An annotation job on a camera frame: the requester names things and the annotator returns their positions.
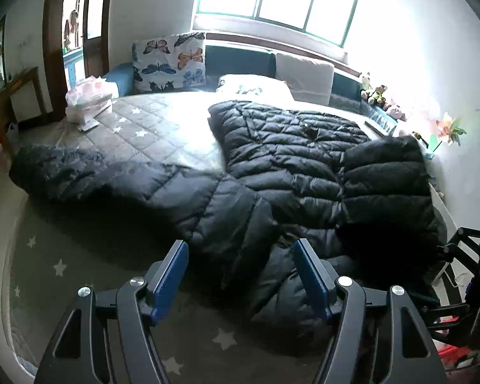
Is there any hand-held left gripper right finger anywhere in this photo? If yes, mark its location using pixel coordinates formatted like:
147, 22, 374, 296
292, 238, 449, 384

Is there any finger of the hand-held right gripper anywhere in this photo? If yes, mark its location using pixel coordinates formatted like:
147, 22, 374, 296
437, 227, 480, 268
418, 303, 475, 329

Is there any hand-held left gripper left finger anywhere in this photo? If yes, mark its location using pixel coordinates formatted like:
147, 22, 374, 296
34, 240, 189, 384

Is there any black puffer jacket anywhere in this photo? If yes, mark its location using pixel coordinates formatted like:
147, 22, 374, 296
9, 100, 449, 332

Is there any red plastic toy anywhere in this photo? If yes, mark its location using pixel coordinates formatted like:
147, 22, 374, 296
439, 344, 477, 371

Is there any colourful pinwheel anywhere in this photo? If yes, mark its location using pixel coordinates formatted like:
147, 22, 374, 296
428, 112, 467, 155

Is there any pink pig plush toy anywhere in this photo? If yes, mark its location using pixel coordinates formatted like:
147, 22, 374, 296
386, 100, 407, 121

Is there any grey star quilted bed cover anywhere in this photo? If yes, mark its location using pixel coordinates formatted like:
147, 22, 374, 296
0, 88, 457, 384

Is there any white cow plush toy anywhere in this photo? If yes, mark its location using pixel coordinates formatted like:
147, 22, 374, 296
360, 71, 374, 100

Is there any white plastic wrapped package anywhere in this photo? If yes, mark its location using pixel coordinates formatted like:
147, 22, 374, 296
65, 76, 119, 125

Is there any white pillow with dark print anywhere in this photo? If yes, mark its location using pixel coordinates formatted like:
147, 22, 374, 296
217, 74, 294, 102

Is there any grey square pillow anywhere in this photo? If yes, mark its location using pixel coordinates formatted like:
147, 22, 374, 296
275, 52, 335, 107

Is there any butterfly print pillow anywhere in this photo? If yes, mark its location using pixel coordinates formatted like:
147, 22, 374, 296
132, 32, 207, 96

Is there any blue padded bed surround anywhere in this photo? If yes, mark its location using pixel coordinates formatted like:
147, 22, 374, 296
104, 44, 397, 137

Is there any blue cabinet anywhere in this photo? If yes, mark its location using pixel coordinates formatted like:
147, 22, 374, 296
64, 46, 84, 91

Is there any brown wooden door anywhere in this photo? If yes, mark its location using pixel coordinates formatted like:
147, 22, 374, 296
43, 0, 116, 107

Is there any dark wooden desk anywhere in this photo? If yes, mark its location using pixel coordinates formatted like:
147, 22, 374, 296
0, 67, 44, 173

